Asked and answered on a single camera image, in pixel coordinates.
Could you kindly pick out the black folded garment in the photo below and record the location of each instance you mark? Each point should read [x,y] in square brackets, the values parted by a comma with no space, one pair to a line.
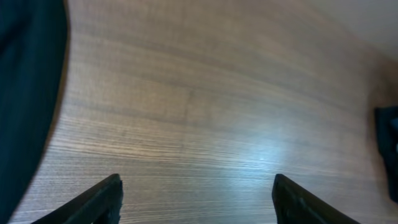
[386,133]

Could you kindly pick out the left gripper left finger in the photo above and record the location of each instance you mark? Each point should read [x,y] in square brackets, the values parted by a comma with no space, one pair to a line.
[100,204]

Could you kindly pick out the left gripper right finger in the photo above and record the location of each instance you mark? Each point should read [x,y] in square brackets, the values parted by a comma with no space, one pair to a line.
[293,204]

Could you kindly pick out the black garment with label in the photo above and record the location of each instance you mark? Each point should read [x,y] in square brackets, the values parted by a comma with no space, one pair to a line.
[33,43]

